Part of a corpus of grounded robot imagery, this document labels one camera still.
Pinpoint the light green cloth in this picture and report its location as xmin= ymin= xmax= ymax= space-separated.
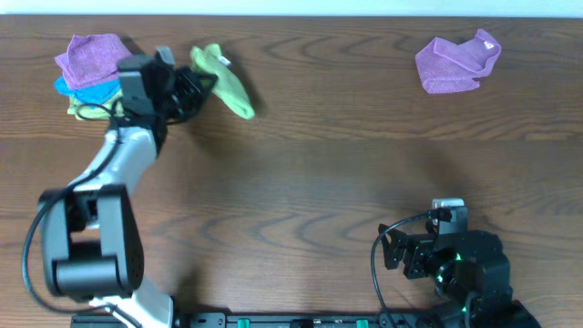
xmin=189 ymin=44 xmax=255 ymax=120

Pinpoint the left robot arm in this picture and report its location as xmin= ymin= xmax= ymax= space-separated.
xmin=35 ymin=66 xmax=218 ymax=327

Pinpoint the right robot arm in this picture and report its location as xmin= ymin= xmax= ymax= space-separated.
xmin=375 ymin=221 xmax=540 ymax=328

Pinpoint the folded green cloth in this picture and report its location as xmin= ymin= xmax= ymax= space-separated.
xmin=67 ymin=90 xmax=124 ymax=120

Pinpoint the folded blue cloth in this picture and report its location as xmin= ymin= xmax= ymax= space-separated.
xmin=54 ymin=77 xmax=121 ymax=104

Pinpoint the folded purple cloth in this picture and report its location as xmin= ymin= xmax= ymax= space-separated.
xmin=55 ymin=34 xmax=131 ymax=89

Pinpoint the crumpled purple cloth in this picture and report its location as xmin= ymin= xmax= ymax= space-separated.
xmin=414 ymin=29 xmax=502 ymax=94

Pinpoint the left black cable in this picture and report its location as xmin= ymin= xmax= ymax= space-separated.
xmin=21 ymin=97 xmax=142 ymax=328

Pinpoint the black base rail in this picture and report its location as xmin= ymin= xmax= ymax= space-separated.
xmin=70 ymin=312 xmax=438 ymax=328

